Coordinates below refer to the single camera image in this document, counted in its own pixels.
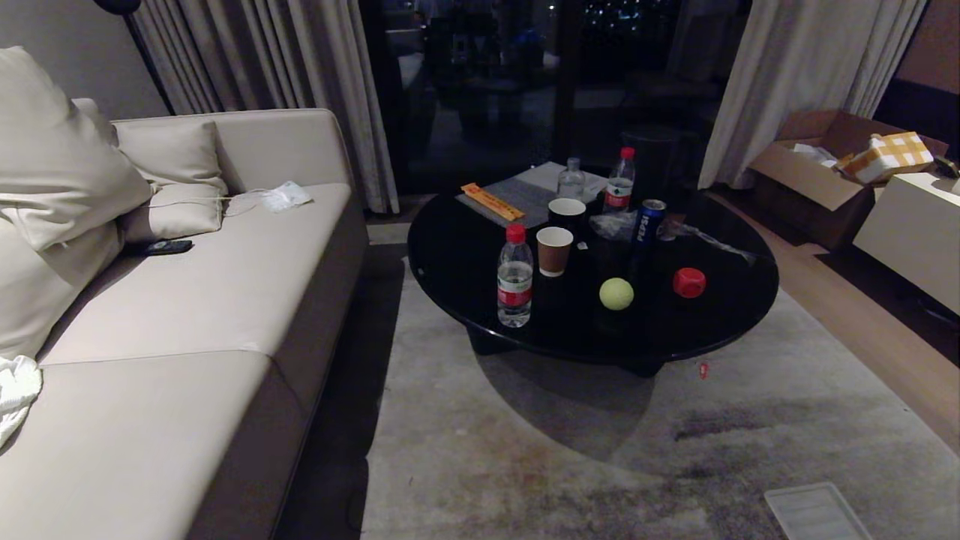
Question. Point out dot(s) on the clear plastic box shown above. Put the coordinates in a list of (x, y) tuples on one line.
[(816, 514)]

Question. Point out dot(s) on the black remote control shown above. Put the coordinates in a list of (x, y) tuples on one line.
[(166, 247)]

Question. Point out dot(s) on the large beige cushion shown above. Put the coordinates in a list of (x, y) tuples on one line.
[(52, 157)]

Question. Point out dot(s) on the red cap water bottle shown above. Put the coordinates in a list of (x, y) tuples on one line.
[(620, 184), (514, 279)]

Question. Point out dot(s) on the yellow checkered box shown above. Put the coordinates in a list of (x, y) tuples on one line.
[(889, 157)]

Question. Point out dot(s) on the black floor lamp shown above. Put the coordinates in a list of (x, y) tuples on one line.
[(142, 52)]

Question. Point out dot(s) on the grey placemat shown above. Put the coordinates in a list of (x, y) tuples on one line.
[(517, 196)]

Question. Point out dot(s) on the round black coffee table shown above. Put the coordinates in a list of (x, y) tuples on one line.
[(585, 322)]

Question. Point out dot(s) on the open cardboard box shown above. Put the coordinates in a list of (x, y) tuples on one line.
[(814, 180)]

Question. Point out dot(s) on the brown paper cup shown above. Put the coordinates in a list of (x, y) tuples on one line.
[(554, 251)]

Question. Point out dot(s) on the grey rug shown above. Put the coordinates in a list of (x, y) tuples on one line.
[(600, 450)]

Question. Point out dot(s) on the red die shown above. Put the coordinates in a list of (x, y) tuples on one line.
[(689, 283)]

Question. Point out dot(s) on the clear capless water bottle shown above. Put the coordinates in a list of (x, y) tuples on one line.
[(571, 180)]

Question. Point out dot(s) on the beige curtain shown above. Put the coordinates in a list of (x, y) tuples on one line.
[(300, 75), (795, 67)]

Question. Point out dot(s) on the white cloth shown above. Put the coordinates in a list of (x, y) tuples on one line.
[(15, 394)]

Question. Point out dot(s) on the black paper cup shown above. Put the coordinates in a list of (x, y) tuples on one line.
[(567, 214)]

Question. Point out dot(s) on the beige sofa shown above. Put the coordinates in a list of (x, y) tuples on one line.
[(225, 315)]

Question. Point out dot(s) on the white cabinet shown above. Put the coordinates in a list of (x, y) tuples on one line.
[(911, 232)]

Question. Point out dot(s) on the white face mask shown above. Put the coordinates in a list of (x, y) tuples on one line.
[(283, 196)]

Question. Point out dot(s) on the orange flat packet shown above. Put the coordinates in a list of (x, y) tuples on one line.
[(492, 202)]

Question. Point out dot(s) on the yellow-green tennis ball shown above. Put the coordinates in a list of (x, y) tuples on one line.
[(616, 294)]

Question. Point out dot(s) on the blue soda can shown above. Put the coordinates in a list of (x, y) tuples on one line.
[(648, 221)]

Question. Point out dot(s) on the clear plastic wrapper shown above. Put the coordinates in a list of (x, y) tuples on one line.
[(675, 229)]

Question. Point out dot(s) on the small beige cushion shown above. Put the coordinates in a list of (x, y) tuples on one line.
[(176, 176)]

